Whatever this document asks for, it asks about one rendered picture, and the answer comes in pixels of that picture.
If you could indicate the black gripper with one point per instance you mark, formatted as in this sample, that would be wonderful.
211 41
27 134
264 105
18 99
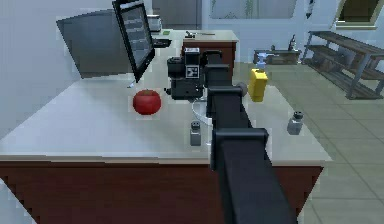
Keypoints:
181 87

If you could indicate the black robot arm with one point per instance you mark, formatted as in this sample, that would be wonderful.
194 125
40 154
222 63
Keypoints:
246 173

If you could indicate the clear glass bowl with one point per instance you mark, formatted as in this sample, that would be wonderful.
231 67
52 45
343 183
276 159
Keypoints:
199 115

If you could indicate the red tomato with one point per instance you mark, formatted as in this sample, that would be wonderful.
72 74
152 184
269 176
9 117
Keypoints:
146 102

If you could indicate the black pan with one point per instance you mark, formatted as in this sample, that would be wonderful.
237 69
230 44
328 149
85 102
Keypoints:
162 42

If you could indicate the grey salt shaker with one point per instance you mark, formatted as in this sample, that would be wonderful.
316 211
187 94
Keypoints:
195 136

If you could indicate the small brown counter pale top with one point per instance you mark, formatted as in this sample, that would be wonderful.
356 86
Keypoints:
213 45

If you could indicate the green sponge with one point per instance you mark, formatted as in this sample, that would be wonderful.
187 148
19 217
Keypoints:
165 33

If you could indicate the silver toaster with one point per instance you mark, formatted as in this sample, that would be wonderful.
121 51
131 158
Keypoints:
154 23

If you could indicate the yellow spray bottle blue top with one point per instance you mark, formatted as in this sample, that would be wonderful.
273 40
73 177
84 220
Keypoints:
257 85

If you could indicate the brown counter white top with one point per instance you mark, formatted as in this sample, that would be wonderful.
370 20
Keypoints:
100 140

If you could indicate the low dark side table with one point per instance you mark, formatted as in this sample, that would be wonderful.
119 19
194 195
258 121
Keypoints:
276 57

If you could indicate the window with plants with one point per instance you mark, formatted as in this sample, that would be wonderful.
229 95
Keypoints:
253 8

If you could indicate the grey pepper shaker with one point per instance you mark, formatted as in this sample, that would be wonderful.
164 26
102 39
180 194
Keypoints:
294 124

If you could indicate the dark bottle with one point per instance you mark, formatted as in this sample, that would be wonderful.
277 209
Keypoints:
293 42

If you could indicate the brown wooden shelf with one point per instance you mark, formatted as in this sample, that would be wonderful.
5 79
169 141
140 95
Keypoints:
346 63

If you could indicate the framed dark wall picture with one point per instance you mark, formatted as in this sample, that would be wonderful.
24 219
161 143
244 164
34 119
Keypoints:
359 11

